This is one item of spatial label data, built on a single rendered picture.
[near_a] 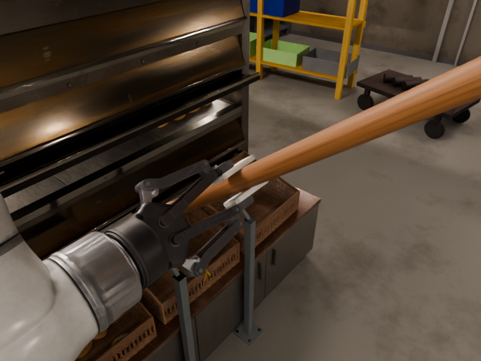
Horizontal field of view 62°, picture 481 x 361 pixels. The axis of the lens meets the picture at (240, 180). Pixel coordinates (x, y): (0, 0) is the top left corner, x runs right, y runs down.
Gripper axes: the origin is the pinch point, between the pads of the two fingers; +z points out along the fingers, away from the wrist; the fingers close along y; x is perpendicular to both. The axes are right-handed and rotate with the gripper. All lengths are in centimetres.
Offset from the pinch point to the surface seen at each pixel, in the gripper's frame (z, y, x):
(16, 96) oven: 19, -59, -111
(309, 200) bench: 162, 57, -141
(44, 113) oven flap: 27, -52, -119
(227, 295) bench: 72, 68, -147
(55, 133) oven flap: 28, -43, -122
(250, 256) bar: 85, 53, -126
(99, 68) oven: 54, -59, -109
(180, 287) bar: 37, 38, -115
